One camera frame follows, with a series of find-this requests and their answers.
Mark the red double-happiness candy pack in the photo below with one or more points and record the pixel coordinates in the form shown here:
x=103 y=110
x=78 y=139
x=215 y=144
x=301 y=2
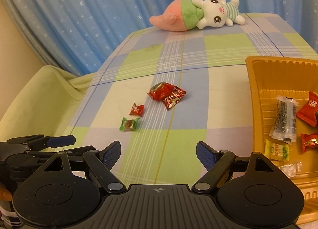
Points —
x=308 y=112

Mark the plaid tablecloth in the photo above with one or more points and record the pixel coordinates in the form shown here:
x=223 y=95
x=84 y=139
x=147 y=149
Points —
x=209 y=64

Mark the red patterned snack packet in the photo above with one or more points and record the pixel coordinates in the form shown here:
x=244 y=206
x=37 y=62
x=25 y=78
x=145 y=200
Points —
x=173 y=98

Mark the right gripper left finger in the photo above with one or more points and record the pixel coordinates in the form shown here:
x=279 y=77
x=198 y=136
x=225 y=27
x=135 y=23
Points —
x=100 y=164

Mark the yellow green candy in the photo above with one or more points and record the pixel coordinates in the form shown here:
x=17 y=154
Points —
x=276 y=151

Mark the clear brown candy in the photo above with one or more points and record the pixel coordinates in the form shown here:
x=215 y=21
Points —
x=291 y=170

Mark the orange plastic tray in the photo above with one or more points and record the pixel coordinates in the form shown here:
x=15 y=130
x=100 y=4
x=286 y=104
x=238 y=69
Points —
x=280 y=87

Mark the red shiny candy pack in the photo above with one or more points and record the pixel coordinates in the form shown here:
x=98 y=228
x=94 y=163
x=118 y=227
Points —
x=160 y=91

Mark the person's left hand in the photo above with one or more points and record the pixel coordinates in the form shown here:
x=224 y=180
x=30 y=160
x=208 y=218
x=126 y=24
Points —
x=5 y=194

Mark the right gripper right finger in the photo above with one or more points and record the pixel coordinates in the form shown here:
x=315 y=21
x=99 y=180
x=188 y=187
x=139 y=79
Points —
x=217 y=164

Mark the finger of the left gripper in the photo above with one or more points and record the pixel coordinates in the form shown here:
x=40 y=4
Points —
x=44 y=142
x=40 y=157

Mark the blue star curtain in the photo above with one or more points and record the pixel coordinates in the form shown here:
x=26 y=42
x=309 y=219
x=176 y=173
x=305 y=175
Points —
x=79 y=35

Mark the red foil candy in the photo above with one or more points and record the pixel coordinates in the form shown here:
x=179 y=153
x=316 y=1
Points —
x=309 y=142

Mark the black seaweed snack packet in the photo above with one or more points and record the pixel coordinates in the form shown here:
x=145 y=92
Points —
x=284 y=127

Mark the small red candy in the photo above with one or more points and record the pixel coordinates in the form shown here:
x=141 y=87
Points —
x=137 y=110

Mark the pink green bunny plush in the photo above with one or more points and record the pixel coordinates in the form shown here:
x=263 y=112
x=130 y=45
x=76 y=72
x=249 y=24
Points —
x=184 y=15

